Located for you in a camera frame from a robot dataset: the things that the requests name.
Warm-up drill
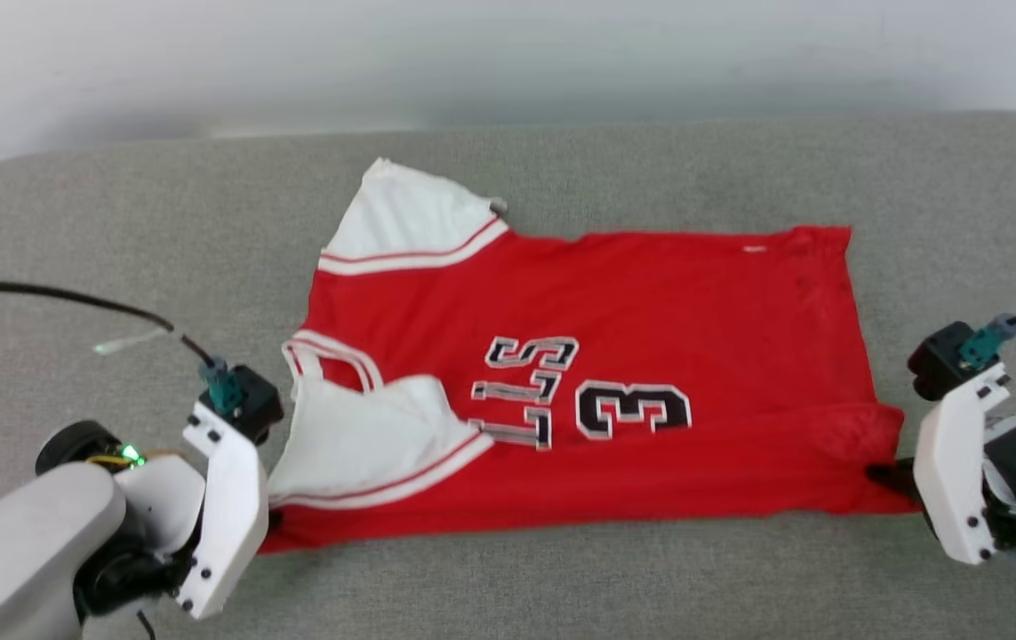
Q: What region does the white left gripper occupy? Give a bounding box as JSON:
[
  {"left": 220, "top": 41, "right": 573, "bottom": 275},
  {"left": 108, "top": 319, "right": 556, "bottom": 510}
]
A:
[{"left": 76, "top": 403, "right": 270, "bottom": 620}]

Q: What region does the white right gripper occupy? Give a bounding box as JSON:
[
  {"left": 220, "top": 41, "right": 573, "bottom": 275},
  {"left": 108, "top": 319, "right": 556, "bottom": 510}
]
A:
[{"left": 866, "top": 363, "right": 1016, "bottom": 570}]

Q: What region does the red Bulls basketball jersey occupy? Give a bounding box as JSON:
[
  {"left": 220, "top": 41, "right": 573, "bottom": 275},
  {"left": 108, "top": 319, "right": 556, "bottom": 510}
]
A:
[{"left": 259, "top": 158, "right": 922, "bottom": 554}]

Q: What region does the translucent white tape strip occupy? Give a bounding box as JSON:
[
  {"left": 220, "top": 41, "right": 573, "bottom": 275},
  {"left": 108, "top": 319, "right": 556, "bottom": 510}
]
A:
[{"left": 94, "top": 327, "right": 172, "bottom": 356}]

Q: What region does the grey fabric sofa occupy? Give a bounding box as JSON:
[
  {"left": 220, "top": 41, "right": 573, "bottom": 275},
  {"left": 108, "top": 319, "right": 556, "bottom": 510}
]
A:
[{"left": 0, "top": 111, "right": 1016, "bottom": 640}]

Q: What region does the black left camera cable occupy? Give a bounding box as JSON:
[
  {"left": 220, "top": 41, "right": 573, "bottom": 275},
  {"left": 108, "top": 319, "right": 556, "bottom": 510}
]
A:
[{"left": 0, "top": 279, "right": 217, "bottom": 367}]

